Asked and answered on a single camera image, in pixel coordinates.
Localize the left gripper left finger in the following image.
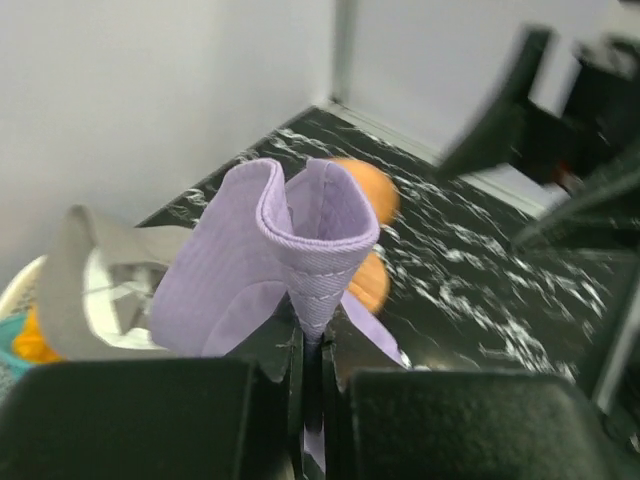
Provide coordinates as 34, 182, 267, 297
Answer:
1, 327, 302, 479

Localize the purple bucket hat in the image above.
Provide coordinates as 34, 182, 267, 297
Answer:
149, 157, 412, 476

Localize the grey bucket hat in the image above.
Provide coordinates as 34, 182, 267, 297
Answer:
36, 205, 191, 361

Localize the orange bucket hat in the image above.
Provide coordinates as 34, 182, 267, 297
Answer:
12, 304, 64, 364

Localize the black marble table mat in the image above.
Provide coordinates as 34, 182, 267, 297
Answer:
152, 109, 634, 390

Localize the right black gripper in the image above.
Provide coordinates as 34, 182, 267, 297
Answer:
435, 25, 639, 253

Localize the right aluminium frame post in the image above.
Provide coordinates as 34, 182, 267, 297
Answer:
329, 0, 359, 107

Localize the teal hat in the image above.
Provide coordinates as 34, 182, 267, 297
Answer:
0, 313, 32, 401

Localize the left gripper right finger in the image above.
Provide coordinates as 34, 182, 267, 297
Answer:
322, 327, 639, 479

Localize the wooden hat stand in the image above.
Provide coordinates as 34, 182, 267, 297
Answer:
332, 157, 400, 314

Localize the white plastic basket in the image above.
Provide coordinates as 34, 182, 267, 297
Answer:
1, 248, 166, 360

